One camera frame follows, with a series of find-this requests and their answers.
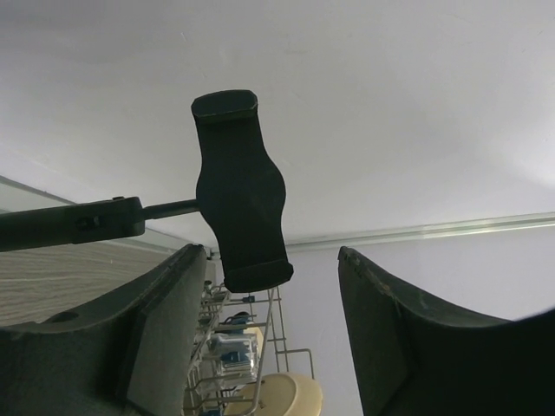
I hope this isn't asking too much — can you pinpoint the clear drinking glass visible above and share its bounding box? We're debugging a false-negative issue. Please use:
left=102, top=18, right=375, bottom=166
left=209, top=333, right=259, bottom=382

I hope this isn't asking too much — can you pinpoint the rear tan decorated plate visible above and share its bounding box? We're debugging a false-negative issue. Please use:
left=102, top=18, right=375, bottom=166
left=251, top=373, right=323, bottom=416

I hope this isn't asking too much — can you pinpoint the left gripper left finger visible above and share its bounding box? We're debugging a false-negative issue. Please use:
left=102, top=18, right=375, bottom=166
left=1, top=244, right=206, bottom=415

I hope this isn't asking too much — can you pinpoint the grey wire dish rack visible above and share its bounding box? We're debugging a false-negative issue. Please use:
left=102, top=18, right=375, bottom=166
left=181, top=281, right=323, bottom=415

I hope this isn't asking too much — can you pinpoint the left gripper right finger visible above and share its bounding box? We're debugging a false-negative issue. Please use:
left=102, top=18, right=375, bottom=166
left=338, top=247, right=554, bottom=416

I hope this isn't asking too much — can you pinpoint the black phone stand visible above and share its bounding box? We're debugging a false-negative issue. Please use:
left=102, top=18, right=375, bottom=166
left=1, top=89, right=293, bottom=293

